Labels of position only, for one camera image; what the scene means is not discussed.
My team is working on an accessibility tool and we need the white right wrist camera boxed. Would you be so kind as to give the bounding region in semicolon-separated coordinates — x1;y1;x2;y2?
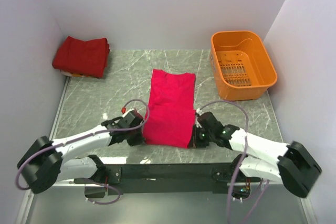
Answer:
195;108;203;116

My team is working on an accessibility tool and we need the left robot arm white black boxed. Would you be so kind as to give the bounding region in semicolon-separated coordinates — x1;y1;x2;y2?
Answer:
17;109;144;194

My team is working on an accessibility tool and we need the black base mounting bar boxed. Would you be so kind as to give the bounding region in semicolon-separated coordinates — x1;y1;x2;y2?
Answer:
97;163;234;194

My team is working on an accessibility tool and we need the orange plastic basket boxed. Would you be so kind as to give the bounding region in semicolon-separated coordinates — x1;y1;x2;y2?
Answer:
209;30;277;101

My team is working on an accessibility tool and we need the folded yellow white garment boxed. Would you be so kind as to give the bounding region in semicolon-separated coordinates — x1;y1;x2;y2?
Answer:
60;70;91;78

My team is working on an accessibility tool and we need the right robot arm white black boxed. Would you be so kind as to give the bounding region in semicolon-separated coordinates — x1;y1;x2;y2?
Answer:
189;112;322;198

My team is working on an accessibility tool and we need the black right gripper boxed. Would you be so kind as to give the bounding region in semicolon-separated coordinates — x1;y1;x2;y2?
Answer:
188;124;215;148

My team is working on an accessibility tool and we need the pink t shirt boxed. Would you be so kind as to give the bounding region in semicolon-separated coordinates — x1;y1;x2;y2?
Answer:
143;69;196;148

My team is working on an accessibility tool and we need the folded dark red t shirt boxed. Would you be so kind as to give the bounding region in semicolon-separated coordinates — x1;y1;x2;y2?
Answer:
52;36;110;78

